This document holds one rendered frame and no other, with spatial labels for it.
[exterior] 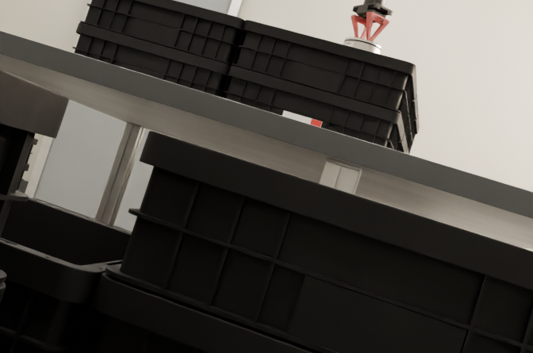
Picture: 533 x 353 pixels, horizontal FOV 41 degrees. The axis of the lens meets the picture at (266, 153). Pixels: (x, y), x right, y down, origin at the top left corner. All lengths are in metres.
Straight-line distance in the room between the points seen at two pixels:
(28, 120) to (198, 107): 0.82
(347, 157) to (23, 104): 0.82
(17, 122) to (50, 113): 0.03
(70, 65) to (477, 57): 3.93
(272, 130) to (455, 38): 3.87
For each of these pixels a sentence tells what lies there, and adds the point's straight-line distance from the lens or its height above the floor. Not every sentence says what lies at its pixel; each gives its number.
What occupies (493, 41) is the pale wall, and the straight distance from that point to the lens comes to 5.00.
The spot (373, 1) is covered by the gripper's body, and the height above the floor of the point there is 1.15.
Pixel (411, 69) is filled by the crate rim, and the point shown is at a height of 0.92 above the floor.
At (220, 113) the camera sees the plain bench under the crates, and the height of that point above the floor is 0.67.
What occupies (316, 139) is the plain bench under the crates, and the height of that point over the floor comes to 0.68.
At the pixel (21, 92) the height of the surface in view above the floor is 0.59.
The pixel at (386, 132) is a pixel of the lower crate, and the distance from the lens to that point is 1.54.
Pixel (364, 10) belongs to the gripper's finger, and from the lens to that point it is 1.96.
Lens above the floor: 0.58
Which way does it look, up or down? 3 degrees up
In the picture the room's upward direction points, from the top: 18 degrees clockwise
